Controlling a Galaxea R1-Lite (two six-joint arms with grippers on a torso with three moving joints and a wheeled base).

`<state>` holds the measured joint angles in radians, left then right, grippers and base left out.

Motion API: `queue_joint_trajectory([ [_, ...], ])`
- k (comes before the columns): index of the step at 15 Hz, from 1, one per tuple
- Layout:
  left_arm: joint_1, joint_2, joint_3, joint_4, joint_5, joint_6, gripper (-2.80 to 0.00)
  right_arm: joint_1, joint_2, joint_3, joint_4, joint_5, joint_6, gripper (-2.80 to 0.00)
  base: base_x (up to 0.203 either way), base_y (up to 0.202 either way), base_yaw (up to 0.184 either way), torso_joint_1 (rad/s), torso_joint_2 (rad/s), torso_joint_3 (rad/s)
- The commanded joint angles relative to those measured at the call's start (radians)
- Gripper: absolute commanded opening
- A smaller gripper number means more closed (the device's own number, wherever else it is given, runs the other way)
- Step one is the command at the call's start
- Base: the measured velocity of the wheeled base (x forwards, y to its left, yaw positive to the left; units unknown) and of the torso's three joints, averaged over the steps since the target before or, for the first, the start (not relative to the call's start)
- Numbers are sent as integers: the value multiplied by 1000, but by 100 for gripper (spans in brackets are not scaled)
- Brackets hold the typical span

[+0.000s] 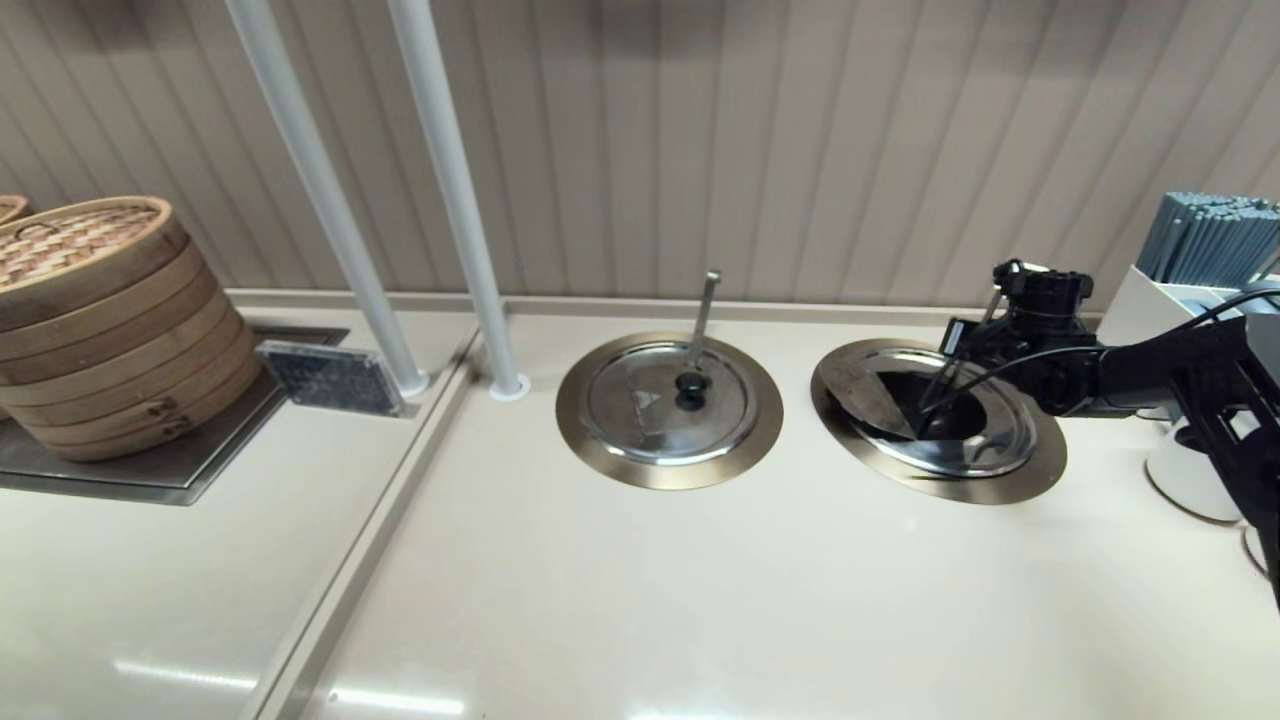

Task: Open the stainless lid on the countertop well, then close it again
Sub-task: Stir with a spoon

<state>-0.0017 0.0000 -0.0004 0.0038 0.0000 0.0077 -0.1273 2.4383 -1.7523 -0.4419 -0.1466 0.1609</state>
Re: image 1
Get grey chopsticks bundle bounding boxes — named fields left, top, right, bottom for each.
left=1137, top=192, right=1280, bottom=289

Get left ladle handle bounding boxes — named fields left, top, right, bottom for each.
left=686, top=270, right=723, bottom=371

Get steel pot lid black knob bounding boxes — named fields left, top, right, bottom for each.
left=585, top=341, right=758, bottom=467
left=820, top=348, right=1039, bottom=479

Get slanted white metal pole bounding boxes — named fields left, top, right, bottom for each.
left=224, top=0, right=431, bottom=398

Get white metal pole with flange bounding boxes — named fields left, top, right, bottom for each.
left=386, top=0, right=531, bottom=402

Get white cutlery holder box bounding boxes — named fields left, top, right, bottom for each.
left=1100, top=265, right=1280, bottom=346

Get clear acrylic label sign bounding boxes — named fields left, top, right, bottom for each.
left=256, top=340, right=417, bottom=419

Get stacked bamboo steamer baskets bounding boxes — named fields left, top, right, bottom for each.
left=0, top=195, right=266, bottom=463

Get steel ladle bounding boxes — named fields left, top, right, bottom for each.
left=915, top=288, right=1004, bottom=441

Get steel steamer base plate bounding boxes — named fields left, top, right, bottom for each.
left=0, top=326, right=351, bottom=507

